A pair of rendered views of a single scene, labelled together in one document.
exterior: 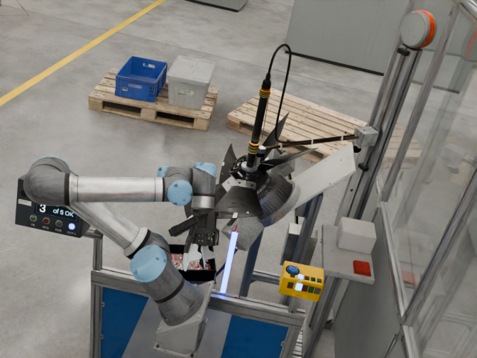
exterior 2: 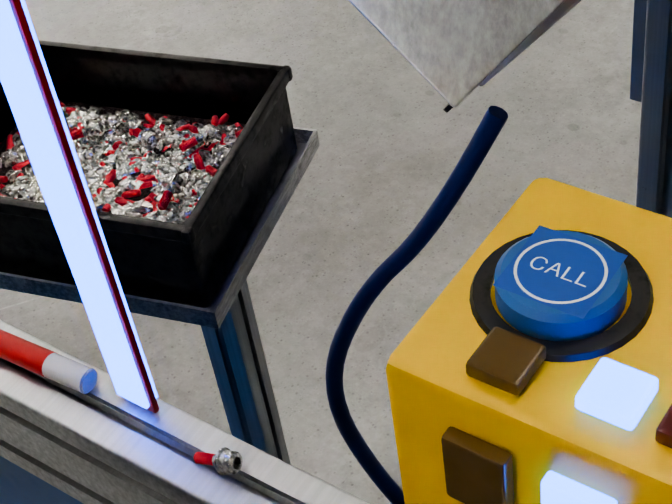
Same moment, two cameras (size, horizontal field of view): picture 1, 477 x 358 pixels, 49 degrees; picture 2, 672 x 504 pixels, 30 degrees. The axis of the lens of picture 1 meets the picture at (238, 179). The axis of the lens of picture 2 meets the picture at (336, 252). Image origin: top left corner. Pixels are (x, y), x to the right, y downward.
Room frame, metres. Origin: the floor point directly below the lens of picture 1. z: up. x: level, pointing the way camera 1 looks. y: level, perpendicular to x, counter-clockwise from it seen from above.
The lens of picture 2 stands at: (1.30, -0.40, 1.35)
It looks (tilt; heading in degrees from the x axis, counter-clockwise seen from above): 43 degrees down; 40
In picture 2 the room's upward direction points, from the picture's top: 10 degrees counter-clockwise
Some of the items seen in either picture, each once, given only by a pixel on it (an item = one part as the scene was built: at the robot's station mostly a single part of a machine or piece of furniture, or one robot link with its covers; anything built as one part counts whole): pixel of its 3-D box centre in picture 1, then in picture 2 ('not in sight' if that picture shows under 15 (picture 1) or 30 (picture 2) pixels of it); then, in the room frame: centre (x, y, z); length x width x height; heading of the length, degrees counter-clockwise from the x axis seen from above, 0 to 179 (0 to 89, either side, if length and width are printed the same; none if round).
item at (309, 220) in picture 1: (291, 280); not in sight; (2.04, -0.37, 0.58); 0.09 x 0.05 x 1.15; 179
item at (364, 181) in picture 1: (353, 210); not in sight; (2.31, -0.64, 0.90); 0.08 x 0.06 x 1.80; 34
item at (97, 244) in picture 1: (97, 250); not in sight; (1.57, 0.50, 0.96); 0.03 x 0.03 x 0.20; 89
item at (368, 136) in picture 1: (366, 136); not in sight; (2.26, -0.56, 1.36); 0.10 x 0.07 x 0.09; 124
